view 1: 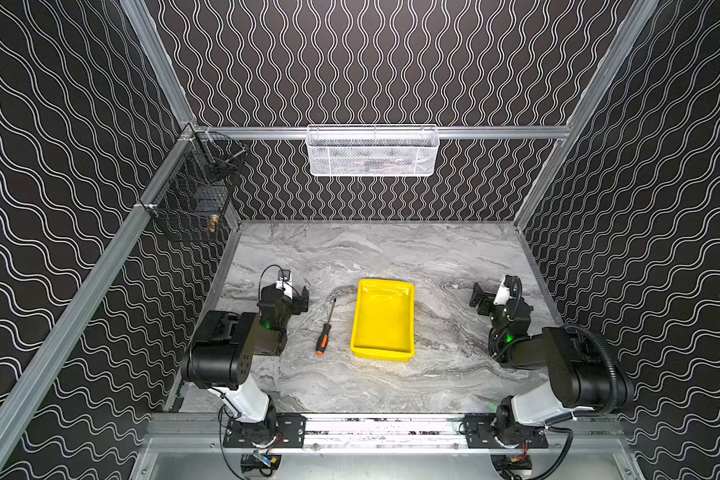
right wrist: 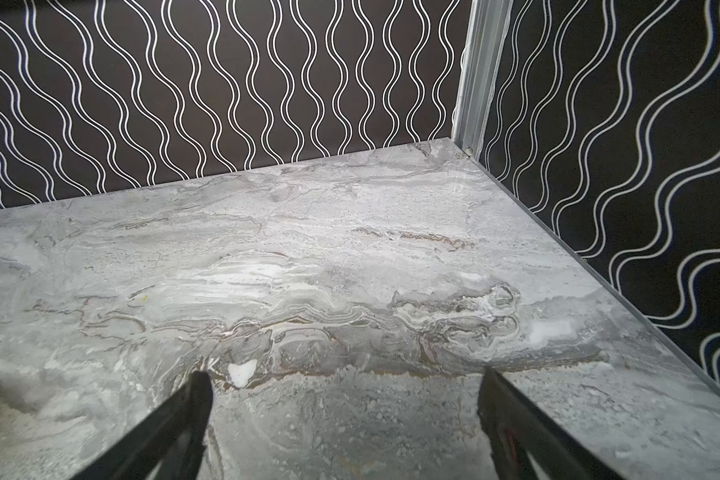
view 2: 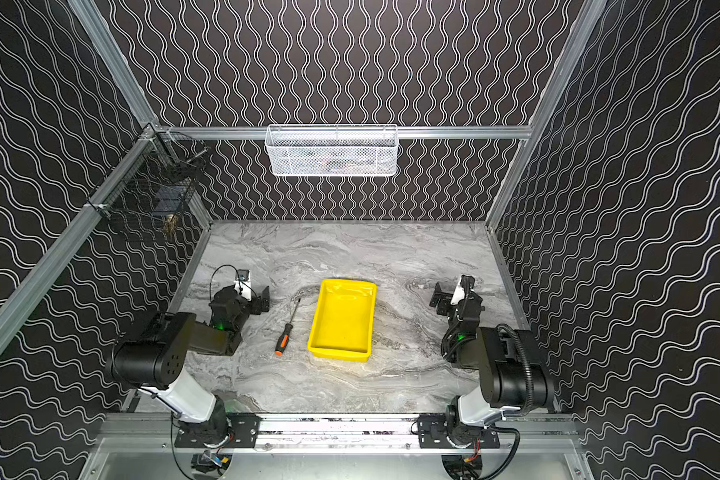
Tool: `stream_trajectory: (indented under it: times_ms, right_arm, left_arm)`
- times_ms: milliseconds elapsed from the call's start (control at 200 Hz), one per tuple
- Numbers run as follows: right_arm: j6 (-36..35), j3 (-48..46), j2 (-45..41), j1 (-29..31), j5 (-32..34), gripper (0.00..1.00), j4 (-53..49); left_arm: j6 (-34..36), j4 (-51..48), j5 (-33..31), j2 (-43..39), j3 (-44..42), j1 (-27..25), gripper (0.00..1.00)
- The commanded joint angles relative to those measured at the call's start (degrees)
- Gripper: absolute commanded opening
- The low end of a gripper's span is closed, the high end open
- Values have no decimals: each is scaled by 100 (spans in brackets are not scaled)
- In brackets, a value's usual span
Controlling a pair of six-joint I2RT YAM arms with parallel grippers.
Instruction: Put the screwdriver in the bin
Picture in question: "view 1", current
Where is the clear mesh wall basket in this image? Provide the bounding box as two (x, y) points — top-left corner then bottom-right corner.
(305, 124), (440, 177)

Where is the orange black handled screwdriver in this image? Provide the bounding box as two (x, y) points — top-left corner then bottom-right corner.
(315, 298), (336, 356)

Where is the black wire wall basket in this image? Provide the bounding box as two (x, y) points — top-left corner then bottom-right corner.
(147, 135), (249, 245)

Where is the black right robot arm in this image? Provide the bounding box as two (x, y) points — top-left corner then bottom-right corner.
(469, 275), (634, 448)

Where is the brass fitting in basket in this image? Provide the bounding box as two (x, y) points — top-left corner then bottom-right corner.
(207, 214), (220, 234)

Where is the black corrugated cable conduit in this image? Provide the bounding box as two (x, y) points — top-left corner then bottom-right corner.
(566, 325), (631, 415)

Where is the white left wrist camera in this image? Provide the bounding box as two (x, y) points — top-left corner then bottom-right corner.
(276, 269), (294, 299)

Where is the aluminium front rail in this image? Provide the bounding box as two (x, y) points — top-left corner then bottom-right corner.
(146, 412), (628, 454)

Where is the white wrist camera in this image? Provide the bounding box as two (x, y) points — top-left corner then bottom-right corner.
(493, 275), (516, 305)
(276, 269), (294, 299)

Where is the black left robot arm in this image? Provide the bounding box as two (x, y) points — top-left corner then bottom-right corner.
(180, 283), (309, 449)

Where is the yellow plastic bin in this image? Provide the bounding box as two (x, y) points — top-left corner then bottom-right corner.
(350, 278), (415, 362)

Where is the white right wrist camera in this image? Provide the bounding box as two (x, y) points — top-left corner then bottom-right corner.
(493, 275), (516, 305)

